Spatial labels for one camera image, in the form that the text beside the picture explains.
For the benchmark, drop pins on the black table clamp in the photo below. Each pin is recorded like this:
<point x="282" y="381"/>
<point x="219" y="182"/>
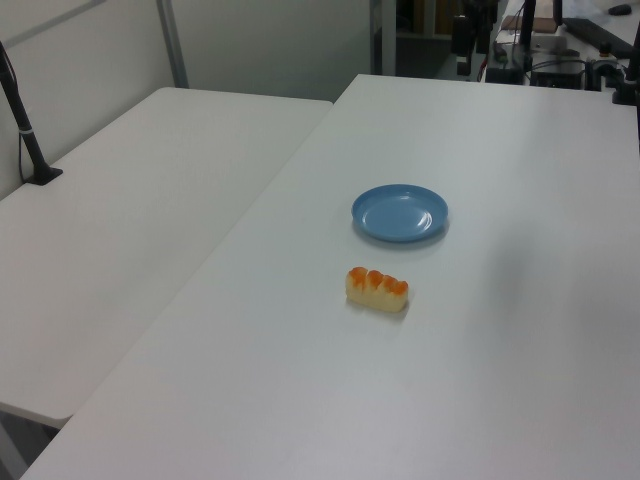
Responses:
<point x="625" y="90"/>

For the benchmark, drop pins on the grey metal partition post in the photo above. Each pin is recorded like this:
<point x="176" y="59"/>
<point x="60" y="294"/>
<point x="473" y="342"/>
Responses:
<point x="174" y="45"/>

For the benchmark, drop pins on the white side table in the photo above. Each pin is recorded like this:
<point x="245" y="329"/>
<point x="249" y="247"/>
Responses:
<point x="125" y="225"/>

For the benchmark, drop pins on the blue round plate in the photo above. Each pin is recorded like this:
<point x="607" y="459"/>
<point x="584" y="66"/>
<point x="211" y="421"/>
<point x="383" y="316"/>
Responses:
<point x="399" y="215"/>

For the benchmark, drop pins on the black monitor stand pole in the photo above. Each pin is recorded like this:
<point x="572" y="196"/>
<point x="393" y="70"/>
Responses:
<point x="528" y="22"/>

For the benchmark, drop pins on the black camera stand pole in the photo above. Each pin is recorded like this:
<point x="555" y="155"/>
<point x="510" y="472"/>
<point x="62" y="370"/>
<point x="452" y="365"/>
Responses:
<point x="24" y="131"/>

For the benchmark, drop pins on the brown cardboard box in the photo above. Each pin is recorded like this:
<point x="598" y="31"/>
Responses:
<point x="542" y="24"/>

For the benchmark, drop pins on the black computer mouse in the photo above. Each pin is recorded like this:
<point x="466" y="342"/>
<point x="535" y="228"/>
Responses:
<point x="621" y="9"/>

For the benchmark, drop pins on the black electronics unit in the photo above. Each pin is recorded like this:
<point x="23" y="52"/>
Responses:
<point x="557" y="76"/>

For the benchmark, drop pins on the orange topped bread loaf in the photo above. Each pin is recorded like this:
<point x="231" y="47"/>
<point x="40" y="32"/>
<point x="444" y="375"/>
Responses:
<point x="376" y="297"/>

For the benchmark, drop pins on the black keyboard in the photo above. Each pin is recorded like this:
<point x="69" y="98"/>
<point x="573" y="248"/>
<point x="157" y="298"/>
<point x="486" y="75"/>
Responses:
<point x="595" y="32"/>

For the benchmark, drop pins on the black box device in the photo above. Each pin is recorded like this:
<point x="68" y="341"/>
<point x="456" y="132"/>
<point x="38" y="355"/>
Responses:
<point x="462" y="35"/>

